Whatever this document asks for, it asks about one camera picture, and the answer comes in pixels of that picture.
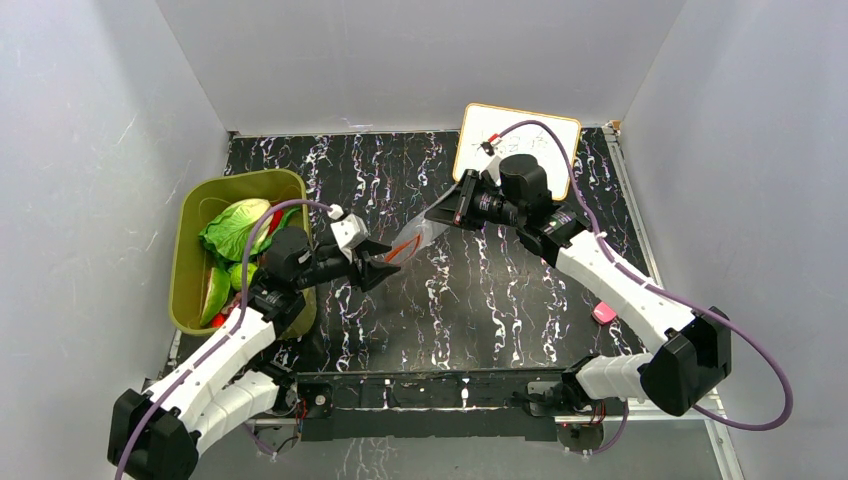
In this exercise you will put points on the green lettuce head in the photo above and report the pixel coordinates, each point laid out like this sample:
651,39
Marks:
226,236

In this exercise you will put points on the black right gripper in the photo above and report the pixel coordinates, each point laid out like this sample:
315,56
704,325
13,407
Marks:
466,201

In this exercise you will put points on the pink eraser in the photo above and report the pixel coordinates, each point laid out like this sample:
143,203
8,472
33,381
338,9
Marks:
603,314

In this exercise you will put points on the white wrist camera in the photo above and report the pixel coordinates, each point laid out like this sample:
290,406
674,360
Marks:
348,229
489,173

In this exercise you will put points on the watermelon slice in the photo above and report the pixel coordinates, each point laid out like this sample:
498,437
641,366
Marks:
216,295

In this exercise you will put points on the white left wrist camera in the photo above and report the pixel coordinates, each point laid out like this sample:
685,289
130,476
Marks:
348,229

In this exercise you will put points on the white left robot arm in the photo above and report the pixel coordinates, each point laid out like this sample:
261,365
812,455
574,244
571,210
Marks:
212,371

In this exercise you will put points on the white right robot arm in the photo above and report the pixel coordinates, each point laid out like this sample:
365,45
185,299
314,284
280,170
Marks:
688,353

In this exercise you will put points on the white board orange frame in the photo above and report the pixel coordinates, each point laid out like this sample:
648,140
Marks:
490,132

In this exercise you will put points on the green chili pepper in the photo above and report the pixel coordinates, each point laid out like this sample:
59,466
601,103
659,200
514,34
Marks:
288,216

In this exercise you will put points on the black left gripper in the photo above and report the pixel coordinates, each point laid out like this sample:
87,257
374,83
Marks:
370,273

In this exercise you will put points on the clear zip top bag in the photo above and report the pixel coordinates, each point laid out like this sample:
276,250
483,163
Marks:
417,234

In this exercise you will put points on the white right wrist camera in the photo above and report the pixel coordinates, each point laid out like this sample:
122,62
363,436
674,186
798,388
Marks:
489,173

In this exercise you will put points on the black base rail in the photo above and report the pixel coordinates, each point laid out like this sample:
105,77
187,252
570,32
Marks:
536,404

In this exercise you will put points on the olive green plastic basket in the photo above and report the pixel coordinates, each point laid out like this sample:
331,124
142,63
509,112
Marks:
191,261

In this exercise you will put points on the light green round fruit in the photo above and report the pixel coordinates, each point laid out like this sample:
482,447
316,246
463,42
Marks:
238,277

